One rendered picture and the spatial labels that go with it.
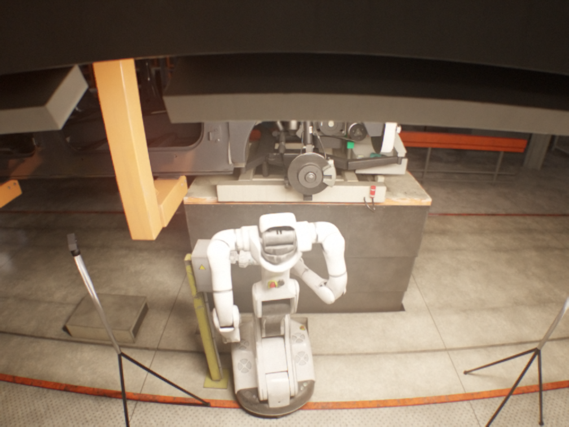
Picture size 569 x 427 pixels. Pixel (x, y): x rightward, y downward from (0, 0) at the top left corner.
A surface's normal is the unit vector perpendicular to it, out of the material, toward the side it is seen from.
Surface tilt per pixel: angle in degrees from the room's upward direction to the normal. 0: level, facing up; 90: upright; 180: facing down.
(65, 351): 0
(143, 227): 90
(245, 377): 38
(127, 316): 0
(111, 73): 90
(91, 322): 0
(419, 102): 117
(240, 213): 90
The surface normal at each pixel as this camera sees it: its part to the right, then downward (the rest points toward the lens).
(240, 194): -0.01, 0.49
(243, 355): 0.10, -0.39
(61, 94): 1.00, 0.00
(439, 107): -0.01, 0.83
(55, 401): 0.00, -0.87
